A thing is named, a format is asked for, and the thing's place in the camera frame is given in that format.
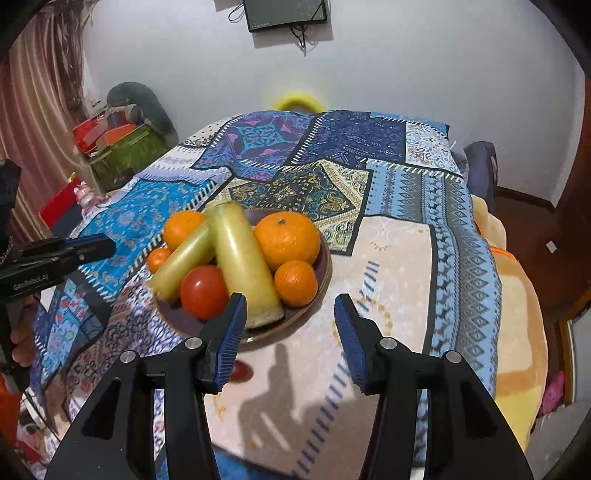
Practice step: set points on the red bag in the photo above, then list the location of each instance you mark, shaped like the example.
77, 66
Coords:
87, 131

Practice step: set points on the purple plate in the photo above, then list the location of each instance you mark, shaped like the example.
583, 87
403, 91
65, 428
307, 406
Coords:
304, 318

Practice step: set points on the pale yellow corn cob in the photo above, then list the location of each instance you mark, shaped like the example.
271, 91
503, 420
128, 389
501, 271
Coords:
182, 265
242, 263

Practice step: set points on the large orange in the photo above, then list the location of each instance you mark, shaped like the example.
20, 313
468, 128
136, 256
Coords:
182, 228
287, 241

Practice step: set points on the striped brown curtain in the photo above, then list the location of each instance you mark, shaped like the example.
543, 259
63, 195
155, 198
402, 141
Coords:
37, 115

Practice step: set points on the yellow fleece blanket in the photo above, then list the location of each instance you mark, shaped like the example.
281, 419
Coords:
517, 323

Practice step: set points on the brown wooden door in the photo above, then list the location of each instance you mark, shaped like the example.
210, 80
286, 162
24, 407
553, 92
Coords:
577, 258

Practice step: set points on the person's left hand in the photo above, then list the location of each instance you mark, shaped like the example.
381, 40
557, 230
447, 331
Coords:
22, 341

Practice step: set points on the dark backpack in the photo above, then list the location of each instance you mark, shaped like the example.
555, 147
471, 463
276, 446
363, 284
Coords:
480, 175

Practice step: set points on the pink slipper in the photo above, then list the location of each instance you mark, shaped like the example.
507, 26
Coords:
554, 392

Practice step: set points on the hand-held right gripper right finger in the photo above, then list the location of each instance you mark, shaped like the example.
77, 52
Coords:
351, 344

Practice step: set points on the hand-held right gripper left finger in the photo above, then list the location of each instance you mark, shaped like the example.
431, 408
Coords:
228, 344

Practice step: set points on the yellow chair back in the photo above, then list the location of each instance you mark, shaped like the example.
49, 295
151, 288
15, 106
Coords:
298, 98

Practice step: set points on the red box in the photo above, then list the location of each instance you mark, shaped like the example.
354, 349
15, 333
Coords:
62, 203

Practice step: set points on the orange box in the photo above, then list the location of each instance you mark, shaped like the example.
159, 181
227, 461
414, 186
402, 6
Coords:
121, 134

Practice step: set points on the small orange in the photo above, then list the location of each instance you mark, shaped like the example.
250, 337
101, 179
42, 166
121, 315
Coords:
159, 260
296, 283

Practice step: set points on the green storage box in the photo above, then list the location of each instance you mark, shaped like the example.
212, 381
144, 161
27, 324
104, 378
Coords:
134, 157

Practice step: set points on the blue patchwork blanket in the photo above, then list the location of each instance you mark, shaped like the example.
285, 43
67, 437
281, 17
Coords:
392, 207

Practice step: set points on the black wall panel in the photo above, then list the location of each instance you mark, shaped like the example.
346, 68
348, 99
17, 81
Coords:
286, 14

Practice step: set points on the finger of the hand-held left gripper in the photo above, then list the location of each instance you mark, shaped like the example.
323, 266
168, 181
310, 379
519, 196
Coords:
92, 249

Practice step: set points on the small dark red date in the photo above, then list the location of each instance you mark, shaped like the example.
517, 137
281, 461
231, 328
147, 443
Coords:
244, 372

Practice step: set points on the pink bunny toy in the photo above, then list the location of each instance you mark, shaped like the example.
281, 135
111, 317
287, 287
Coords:
87, 194

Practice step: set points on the red tomato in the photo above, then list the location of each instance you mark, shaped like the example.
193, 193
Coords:
203, 293

